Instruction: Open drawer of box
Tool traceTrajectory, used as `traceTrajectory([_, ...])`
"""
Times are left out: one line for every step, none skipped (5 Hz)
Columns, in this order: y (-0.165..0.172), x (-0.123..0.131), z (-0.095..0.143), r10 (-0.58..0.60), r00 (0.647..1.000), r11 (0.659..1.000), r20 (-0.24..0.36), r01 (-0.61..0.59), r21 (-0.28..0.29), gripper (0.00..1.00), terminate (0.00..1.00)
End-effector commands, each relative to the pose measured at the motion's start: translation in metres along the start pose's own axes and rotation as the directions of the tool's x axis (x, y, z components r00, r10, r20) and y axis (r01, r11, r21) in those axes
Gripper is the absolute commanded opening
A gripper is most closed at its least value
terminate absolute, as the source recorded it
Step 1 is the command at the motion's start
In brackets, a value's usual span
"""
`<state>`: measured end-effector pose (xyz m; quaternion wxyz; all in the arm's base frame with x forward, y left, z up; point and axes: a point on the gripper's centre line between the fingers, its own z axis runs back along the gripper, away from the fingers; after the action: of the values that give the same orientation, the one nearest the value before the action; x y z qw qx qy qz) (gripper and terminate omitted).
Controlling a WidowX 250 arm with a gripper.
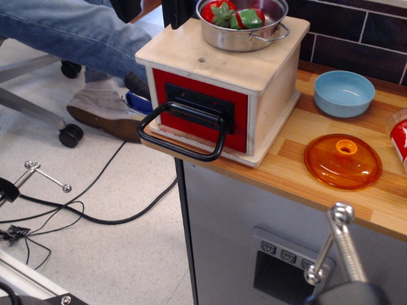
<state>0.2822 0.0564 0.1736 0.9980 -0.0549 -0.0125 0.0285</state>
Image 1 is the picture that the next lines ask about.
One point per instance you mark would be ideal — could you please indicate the light blue bowl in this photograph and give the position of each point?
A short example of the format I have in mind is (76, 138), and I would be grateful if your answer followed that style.
(343, 94)

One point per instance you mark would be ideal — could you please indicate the grey toy kitchen cabinet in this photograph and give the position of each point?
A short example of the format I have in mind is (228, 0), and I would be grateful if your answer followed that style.
(247, 245)

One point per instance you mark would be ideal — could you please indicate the steel pot with handles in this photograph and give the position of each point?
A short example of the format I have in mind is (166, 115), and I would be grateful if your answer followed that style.
(248, 39)

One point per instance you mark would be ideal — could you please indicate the orange transparent lid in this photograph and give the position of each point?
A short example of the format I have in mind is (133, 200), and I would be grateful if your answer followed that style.
(342, 162)

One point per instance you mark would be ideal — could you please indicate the person leg in jeans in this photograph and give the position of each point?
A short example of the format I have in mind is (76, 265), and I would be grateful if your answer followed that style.
(87, 33)

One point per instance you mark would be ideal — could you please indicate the black metal drawer handle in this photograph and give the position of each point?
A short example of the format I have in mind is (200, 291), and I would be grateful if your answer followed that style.
(193, 111)

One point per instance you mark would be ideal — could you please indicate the silver clamp screw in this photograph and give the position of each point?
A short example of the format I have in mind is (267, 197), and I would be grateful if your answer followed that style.
(357, 289)
(10, 191)

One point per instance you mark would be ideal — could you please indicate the grey sneaker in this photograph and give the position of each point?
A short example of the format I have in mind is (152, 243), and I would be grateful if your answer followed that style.
(100, 106)

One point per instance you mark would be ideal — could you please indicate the silver clamp screw left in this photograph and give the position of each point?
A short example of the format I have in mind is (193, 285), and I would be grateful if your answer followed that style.
(10, 191)

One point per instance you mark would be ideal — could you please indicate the aluminium frame rail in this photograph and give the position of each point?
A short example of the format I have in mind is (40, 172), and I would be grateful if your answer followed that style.
(30, 286)

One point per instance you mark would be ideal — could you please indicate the red front wooden drawer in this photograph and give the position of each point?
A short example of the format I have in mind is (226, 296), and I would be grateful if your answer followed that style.
(236, 140)

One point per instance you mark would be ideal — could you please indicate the red white cup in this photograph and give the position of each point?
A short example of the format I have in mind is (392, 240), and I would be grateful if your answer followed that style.
(396, 131)

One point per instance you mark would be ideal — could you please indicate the black chair caster front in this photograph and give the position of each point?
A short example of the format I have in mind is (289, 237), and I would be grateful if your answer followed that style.
(71, 135)

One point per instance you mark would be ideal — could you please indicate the red toy strawberry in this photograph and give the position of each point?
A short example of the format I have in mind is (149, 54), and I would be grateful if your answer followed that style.
(218, 13)

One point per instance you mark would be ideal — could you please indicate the light wooden box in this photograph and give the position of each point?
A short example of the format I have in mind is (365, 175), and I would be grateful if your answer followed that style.
(266, 76)

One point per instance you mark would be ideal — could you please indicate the silver clamp screw right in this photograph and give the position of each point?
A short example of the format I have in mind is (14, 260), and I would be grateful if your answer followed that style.
(357, 289)

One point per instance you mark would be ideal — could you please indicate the office chair base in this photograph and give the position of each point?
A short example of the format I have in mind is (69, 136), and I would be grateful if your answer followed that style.
(12, 101)

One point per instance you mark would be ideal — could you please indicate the red green toy vegetable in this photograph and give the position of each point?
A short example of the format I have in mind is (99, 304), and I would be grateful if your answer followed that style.
(249, 18)

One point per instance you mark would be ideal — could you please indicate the black chair caster back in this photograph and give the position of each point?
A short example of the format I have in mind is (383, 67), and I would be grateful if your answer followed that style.
(70, 69)

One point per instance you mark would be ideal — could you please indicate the blue object behind box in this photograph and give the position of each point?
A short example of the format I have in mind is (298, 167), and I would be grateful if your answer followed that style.
(138, 103)

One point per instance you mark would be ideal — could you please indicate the black chair caster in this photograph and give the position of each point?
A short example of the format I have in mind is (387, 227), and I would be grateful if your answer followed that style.
(71, 135)
(70, 69)

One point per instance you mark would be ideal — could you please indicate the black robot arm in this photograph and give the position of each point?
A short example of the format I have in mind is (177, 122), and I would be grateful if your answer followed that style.
(177, 12)

